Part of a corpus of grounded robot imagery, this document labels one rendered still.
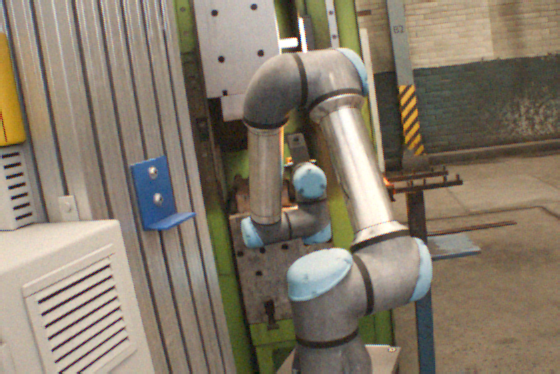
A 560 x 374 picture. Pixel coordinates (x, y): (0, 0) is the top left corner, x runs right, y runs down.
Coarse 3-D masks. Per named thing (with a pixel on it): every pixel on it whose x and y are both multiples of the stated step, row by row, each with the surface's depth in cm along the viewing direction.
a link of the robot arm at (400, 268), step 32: (320, 64) 100; (352, 64) 102; (320, 96) 100; (352, 96) 100; (352, 128) 99; (352, 160) 97; (352, 192) 97; (384, 192) 97; (352, 224) 98; (384, 224) 94; (384, 256) 91; (416, 256) 92; (384, 288) 89; (416, 288) 91
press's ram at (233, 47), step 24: (216, 0) 188; (240, 0) 188; (264, 0) 189; (216, 24) 189; (240, 24) 190; (264, 24) 191; (216, 48) 191; (240, 48) 192; (264, 48) 192; (216, 72) 193; (240, 72) 193; (216, 96) 194
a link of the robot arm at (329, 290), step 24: (312, 264) 90; (336, 264) 87; (360, 264) 90; (288, 288) 91; (312, 288) 86; (336, 288) 86; (360, 288) 88; (312, 312) 87; (336, 312) 86; (360, 312) 89; (312, 336) 88; (336, 336) 87
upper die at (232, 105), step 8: (224, 96) 194; (232, 96) 194; (240, 96) 195; (224, 104) 195; (232, 104) 195; (240, 104) 195; (224, 112) 195; (232, 112) 195; (240, 112) 196; (224, 120) 196
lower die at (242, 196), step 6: (246, 180) 236; (246, 186) 219; (240, 192) 208; (246, 192) 205; (240, 198) 201; (246, 198) 201; (282, 198) 202; (288, 198) 202; (240, 204) 202; (246, 204) 202; (240, 210) 202; (246, 210) 202
